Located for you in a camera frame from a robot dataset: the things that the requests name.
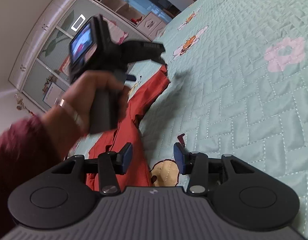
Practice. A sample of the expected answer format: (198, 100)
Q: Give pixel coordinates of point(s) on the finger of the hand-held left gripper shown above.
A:
(161, 59)
(131, 77)

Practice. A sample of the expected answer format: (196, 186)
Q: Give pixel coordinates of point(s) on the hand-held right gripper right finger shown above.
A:
(179, 158)

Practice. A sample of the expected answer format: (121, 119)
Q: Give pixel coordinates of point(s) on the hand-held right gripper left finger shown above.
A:
(127, 156)

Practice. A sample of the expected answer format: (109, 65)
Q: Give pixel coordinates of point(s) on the red t-shirt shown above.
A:
(124, 135)

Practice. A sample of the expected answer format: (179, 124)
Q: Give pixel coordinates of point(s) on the person's left forearm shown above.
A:
(24, 150)

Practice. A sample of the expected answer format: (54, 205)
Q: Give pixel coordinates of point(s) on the person's left hand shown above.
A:
(76, 97)

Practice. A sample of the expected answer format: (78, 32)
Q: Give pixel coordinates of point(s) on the white drawer cabinet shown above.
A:
(151, 23)

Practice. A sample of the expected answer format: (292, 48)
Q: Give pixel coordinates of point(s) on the white corner shelf unit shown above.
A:
(119, 5)

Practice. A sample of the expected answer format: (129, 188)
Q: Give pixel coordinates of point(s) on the grey sliding door wardrobe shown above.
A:
(44, 17)

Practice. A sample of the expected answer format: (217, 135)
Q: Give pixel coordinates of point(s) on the light green quilted bed cover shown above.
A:
(243, 92)

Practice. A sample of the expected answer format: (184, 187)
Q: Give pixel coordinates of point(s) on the pink-framed wall poster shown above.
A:
(117, 33)

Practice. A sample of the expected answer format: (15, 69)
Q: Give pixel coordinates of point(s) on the orange-framed wall poster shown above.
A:
(66, 67)

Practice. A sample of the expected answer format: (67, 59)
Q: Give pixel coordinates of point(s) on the blue-framed wall poster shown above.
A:
(52, 96)

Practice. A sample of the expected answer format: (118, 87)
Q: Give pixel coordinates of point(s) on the golden wall lamp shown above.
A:
(23, 103)

